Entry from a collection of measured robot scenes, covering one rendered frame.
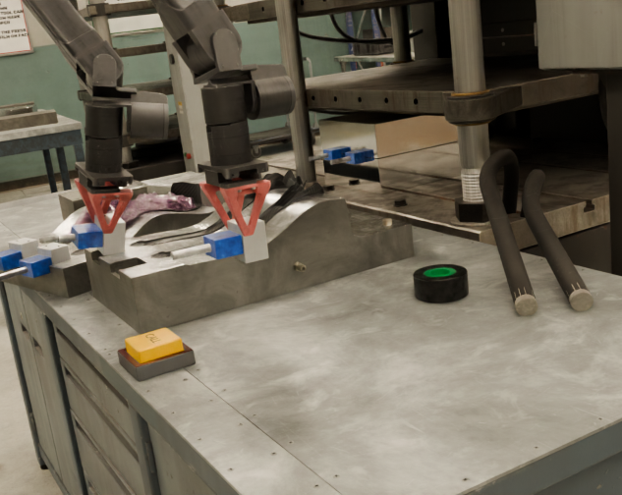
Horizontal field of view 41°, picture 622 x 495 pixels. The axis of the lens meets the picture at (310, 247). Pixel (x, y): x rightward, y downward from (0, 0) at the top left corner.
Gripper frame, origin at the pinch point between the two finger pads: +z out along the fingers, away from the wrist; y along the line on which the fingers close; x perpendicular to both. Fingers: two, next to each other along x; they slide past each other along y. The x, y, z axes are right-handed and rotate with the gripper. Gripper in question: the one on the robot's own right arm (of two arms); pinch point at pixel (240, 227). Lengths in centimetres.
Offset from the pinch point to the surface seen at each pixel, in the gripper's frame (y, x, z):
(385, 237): 10.4, -30.8, 9.6
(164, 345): -5.5, 14.9, 11.9
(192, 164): 424, -151, 52
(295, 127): 99, -62, -1
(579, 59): 6, -73, -16
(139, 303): 10.0, 13.1, 10.4
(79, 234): 26.1, 16.4, 1.8
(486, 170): 9, -52, 2
